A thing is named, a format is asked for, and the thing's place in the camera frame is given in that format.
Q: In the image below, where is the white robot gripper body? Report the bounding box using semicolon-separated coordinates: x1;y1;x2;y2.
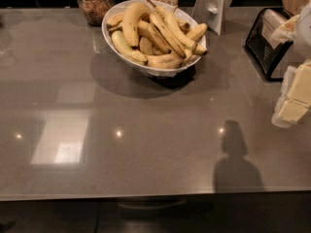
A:
271;2;311;60

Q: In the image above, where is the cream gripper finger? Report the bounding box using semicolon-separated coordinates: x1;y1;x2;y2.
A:
271;95;309;128
284;63;311;105

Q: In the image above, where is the small right back banana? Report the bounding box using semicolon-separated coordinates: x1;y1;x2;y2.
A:
186;23;208;41

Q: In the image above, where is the front bottom banana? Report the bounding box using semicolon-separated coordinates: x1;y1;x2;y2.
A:
146;53;183;69

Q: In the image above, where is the long right banana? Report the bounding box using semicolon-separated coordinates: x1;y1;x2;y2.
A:
147;0;208;55

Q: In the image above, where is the middle inner banana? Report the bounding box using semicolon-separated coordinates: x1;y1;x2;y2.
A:
137;20;170;54

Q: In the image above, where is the large curved top banana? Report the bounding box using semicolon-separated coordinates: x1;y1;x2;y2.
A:
122;2;151;49

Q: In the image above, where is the left lower banana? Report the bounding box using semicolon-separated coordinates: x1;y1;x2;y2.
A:
111;30;148;65

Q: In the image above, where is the left back banana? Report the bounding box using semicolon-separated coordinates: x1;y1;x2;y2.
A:
107;13;123;28

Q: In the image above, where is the white sign stand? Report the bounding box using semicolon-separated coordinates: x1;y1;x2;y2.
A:
191;0;232;35

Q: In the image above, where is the glass jar with nuts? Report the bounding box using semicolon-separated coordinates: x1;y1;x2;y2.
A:
77;0;115;26

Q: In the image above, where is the black wire napkin holder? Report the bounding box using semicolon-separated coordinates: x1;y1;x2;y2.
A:
244;7;293;83

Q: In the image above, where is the drawer handle under counter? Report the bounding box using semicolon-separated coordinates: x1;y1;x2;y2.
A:
118;199;187;211

